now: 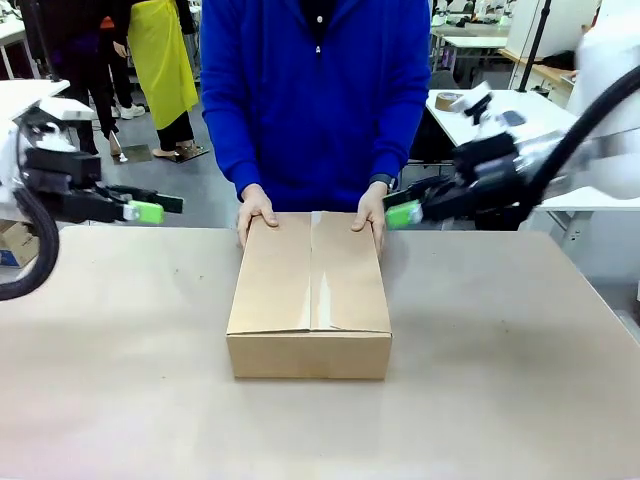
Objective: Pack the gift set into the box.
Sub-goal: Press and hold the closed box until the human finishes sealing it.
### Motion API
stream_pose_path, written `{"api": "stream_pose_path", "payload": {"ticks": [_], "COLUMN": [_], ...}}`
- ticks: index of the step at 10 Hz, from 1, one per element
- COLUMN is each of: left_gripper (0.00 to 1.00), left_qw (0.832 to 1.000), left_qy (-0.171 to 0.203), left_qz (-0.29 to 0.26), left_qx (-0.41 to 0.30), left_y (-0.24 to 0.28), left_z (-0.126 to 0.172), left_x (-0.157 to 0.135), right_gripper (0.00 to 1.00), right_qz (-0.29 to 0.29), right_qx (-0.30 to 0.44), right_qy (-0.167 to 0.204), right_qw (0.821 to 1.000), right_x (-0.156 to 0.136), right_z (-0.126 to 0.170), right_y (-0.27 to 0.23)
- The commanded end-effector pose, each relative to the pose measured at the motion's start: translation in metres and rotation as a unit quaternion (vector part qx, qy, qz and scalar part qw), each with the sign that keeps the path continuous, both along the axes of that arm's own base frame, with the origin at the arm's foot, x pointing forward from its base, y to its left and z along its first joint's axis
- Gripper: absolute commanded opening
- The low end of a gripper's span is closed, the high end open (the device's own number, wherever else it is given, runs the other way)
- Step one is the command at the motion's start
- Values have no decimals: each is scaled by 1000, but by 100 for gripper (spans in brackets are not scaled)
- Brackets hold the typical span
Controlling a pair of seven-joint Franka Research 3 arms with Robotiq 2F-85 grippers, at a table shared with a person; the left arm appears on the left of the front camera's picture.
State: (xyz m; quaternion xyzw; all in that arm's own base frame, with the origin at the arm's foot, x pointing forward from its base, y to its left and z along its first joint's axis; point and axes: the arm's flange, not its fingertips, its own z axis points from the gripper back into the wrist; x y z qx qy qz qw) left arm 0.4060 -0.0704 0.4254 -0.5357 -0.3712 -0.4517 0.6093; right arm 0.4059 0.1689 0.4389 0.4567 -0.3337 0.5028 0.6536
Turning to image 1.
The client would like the white side table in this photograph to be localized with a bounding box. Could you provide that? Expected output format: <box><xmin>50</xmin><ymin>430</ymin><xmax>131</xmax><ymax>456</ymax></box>
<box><xmin>0</xmin><ymin>78</ymin><xmax>72</xmax><ymax>121</ymax></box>

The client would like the black left arm cable sleeve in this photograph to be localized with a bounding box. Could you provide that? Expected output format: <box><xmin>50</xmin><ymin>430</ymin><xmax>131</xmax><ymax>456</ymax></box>
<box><xmin>0</xmin><ymin>124</ymin><xmax>61</xmax><ymax>302</ymax></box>

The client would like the person in black clothes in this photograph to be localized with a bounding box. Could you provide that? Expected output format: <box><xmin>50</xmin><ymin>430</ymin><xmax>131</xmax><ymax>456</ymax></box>
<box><xmin>29</xmin><ymin>0</ymin><xmax>122</xmax><ymax>151</ymax></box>

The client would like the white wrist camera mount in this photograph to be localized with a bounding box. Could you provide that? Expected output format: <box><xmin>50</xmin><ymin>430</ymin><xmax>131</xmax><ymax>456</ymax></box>
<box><xmin>11</xmin><ymin>96</ymin><xmax>96</xmax><ymax>152</ymax></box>
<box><xmin>461</xmin><ymin>81</ymin><xmax>527</xmax><ymax>147</ymax></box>

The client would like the white work table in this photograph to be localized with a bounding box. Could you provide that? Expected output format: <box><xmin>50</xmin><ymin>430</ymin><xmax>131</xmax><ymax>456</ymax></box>
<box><xmin>424</xmin><ymin>88</ymin><xmax>640</xmax><ymax>251</ymax></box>

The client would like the black tripod pole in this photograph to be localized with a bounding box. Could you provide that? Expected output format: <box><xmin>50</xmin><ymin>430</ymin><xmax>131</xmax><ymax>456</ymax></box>
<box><xmin>516</xmin><ymin>0</ymin><xmax>554</xmax><ymax>94</ymax></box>

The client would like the brown packing tape roll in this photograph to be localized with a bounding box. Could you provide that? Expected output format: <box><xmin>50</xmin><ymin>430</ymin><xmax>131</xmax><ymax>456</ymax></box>
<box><xmin>433</xmin><ymin>90</ymin><xmax>472</xmax><ymax>112</ymax></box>

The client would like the person's right forearm blue sleeve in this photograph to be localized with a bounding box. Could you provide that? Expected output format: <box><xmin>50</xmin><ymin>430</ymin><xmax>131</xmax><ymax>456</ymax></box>
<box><xmin>201</xmin><ymin>94</ymin><xmax>267</xmax><ymax>199</ymax></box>

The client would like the person's left hand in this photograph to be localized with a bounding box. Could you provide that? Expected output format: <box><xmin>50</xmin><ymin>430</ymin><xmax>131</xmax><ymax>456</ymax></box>
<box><xmin>351</xmin><ymin>182</ymin><xmax>389</xmax><ymax>257</ymax></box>

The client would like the dark wristwatch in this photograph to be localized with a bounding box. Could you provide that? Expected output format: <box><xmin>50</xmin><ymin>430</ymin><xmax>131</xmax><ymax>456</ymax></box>
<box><xmin>368</xmin><ymin>173</ymin><xmax>399</xmax><ymax>194</ymax></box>

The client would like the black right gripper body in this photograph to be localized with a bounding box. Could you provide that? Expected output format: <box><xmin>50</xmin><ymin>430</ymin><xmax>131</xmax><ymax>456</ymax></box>
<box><xmin>424</xmin><ymin>133</ymin><xmax>529</xmax><ymax>222</ymax></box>

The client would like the black arm cable sleeve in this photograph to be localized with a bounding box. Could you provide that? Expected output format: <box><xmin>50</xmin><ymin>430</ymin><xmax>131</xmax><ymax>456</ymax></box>
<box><xmin>0</xmin><ymin>124</ymin><xmax>61</xmax><ymax>302</ymax></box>
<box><xmin>518</xmin><ymin>66</ymin><xmax>640</xmax><ymax>207</ymax></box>

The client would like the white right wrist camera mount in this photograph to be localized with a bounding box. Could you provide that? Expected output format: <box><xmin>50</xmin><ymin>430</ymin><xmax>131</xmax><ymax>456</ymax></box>
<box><xmin>461</xmin><ymin>81</ymin><xmax>527</xmax><ymax>147</ymax></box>

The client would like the person in blue sweater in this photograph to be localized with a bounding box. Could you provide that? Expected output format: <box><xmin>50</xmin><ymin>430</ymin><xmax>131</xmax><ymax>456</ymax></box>
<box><xmin>199</xmin><ymin>0</ymin><xmax>434</xmax><ymax>214</ymax></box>

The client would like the wooden desk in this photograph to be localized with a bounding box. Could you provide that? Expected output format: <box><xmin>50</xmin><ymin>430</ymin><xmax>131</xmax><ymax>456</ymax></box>
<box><xmin>498</xmin><ymin>46</ymin><xmax>577</xmax><ymax>92</ymax></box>

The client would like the person's right hand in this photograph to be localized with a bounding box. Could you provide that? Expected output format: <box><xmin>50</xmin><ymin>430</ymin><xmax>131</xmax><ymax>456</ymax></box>
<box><xmin>236</xmin><ymin>183</ymin><xmax>280</xmax><ymax>249</ymax></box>

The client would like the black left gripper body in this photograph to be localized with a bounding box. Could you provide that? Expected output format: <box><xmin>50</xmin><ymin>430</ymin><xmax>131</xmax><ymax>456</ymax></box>
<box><xmin>21</xmin><ymin>148</ymin><xmax>127</xmax><ymax>224</ymax></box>

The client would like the brown cardboard box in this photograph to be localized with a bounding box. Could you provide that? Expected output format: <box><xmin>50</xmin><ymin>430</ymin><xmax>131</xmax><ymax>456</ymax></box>
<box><xmin>225</xmin><ymin>210</ymin><xmax>393</xmax><ymax>380</ymax></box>

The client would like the person's left forearm blue sleeve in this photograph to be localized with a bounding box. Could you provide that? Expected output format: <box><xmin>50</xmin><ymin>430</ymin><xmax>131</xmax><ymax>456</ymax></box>
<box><xmin>367</xmin><ymin>92</ymin><xmax>433</xmax><ymax>185</ymax></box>

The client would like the black right arm cable sleeve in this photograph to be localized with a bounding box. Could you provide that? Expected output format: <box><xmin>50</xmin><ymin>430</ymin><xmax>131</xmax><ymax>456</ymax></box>
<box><xmin>518</xmin><ymin>66</ymin><xmax>640</xmax><ymax>207</ymax></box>

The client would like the person with white shoes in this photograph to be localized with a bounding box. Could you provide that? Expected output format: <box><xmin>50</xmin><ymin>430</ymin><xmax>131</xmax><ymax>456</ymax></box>
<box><xmin>106</xmin><ymin>44</ymin><xmax>150</xmax><ymax>122</ymax></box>

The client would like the white background desk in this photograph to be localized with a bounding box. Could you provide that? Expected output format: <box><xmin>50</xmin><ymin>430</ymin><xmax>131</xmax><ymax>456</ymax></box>
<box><xmin>429</xmin><ymin>23</ymin><xmax>510</xmax><ymax>67</ymax></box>

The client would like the small printed cardboard box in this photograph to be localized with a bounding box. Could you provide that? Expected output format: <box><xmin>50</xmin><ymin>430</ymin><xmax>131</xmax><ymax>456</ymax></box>
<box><xmin>0</xmin><ymin>218</ymin><xmax>42</xmax><ymax>270</ymax></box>

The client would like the person in yellow apron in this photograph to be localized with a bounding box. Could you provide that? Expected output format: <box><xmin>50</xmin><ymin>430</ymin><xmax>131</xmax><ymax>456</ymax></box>
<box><xmin>112</xmin><ymin>0</ymin><xmax>202</xmax><ymax>159</ymax></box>

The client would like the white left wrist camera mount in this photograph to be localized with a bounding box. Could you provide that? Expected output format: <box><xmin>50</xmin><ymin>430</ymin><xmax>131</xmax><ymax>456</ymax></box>
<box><xmin>11</xmin><ymin>96</ymin><xmax>96</xmax><ymax>152</ymax></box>

